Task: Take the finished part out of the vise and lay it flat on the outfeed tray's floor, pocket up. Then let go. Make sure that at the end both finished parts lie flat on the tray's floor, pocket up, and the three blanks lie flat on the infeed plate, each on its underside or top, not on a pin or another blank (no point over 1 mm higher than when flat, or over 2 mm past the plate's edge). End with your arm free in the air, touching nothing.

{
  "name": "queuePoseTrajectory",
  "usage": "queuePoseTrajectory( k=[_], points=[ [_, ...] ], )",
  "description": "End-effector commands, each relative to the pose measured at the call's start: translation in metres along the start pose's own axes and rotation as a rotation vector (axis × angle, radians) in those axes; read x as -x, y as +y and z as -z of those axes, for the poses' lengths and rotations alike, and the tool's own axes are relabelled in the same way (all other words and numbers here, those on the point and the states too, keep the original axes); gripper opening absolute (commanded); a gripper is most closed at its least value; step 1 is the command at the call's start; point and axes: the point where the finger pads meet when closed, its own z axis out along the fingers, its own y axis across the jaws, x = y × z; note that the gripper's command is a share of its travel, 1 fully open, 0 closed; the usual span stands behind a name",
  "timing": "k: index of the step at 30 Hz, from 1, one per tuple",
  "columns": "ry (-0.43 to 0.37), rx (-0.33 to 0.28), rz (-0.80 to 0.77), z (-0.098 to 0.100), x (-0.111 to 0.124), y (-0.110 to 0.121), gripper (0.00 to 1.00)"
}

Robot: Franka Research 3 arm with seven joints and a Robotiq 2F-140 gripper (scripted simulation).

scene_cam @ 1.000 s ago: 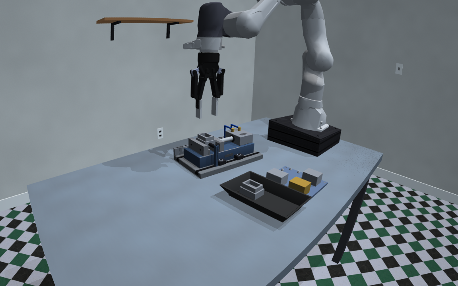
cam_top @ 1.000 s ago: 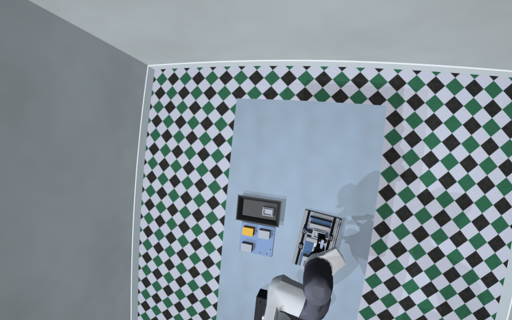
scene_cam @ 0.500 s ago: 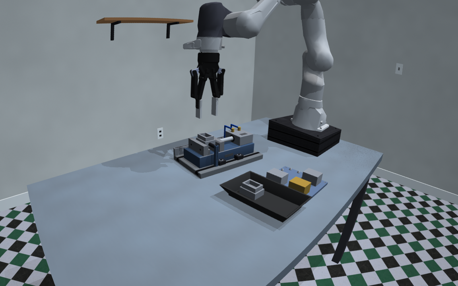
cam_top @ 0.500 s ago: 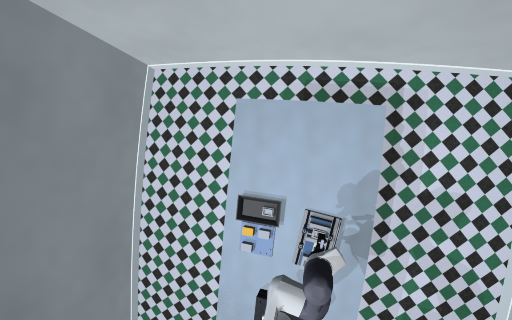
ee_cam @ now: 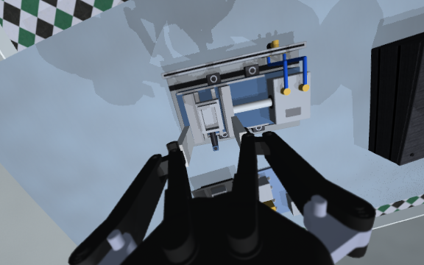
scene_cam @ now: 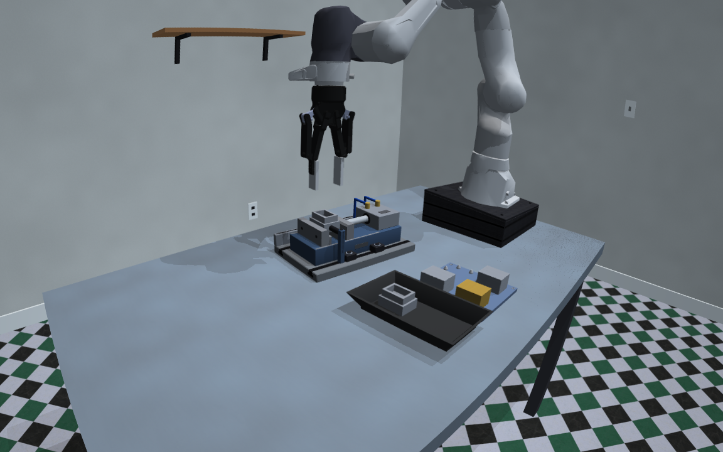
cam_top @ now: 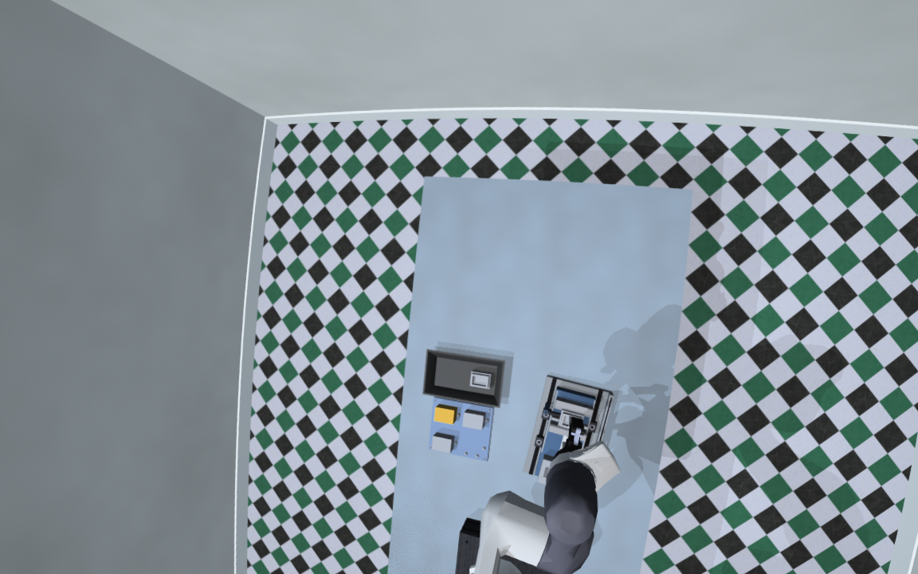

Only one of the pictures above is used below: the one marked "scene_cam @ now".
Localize yellow rectangular block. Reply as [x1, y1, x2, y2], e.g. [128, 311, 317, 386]
[455, 279, 491, 307]

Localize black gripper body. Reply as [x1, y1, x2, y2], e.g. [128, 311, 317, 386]
[311, 85, 346, 126]

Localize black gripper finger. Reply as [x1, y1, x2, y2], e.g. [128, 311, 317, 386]
[329, 110, 355, 186]
[299, 110, 331, 191]

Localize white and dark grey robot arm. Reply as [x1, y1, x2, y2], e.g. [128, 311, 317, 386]
[288, 0, 527, 208]

